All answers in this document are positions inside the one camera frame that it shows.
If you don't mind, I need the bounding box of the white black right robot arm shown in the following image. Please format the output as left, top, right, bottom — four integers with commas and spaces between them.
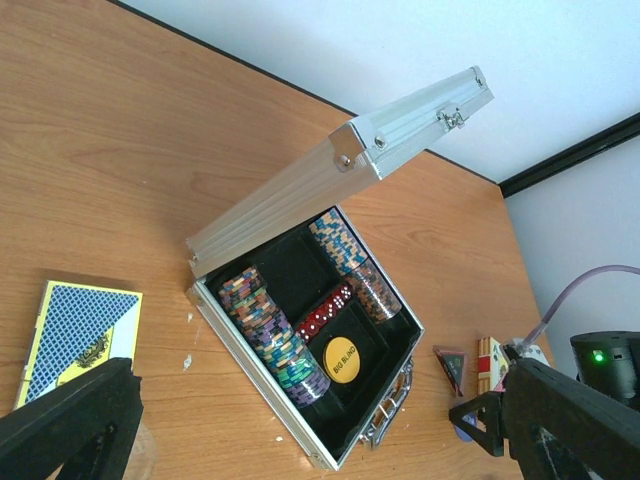
449, 331, 639, 457

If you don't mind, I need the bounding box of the right chip row in case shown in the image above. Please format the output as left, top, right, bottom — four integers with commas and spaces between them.
308, 207, 402, 323

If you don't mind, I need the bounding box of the red playing card deck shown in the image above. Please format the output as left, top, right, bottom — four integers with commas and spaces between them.
477, 336, 509, 395

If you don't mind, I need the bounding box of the purple small blind button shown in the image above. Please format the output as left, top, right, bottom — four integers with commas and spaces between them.
454, 412, 481, 444

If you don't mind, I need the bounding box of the silver aluminium poker case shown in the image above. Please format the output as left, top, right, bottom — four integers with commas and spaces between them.
187, 66, 493, 471

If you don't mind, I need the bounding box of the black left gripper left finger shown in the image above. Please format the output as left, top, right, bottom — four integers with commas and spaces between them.
1, 358, 143, 479

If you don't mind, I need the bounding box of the left chip row in case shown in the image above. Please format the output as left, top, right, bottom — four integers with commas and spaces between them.
218, 266, 330, 409

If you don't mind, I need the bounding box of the yellow big blind button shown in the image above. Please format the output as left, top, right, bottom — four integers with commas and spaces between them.
323, 337, 361, 384

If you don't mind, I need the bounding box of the blue playing card deck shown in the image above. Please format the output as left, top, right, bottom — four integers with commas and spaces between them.
14, 280, 143, 409

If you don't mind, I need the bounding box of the red dice row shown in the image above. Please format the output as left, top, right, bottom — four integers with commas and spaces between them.
296, 283, 353, 344

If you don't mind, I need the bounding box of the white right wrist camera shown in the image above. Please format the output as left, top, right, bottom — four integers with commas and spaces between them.
501, 337, 550, 366

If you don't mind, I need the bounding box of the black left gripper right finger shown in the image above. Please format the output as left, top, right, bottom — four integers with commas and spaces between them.
502, 358, 639, 479

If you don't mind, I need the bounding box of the clear round dealer button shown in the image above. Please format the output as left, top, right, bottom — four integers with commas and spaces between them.
124, 422, 157, 480

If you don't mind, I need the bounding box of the chip row in case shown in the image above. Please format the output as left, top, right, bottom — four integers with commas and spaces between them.
308, 207, 402, 323
218, 266, 330, 409

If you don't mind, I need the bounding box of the black triangular dealer token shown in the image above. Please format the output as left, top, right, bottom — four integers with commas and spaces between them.
433, 345, 469, 398

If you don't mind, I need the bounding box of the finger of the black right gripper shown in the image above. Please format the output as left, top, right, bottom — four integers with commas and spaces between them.
448, 391, 508, 456

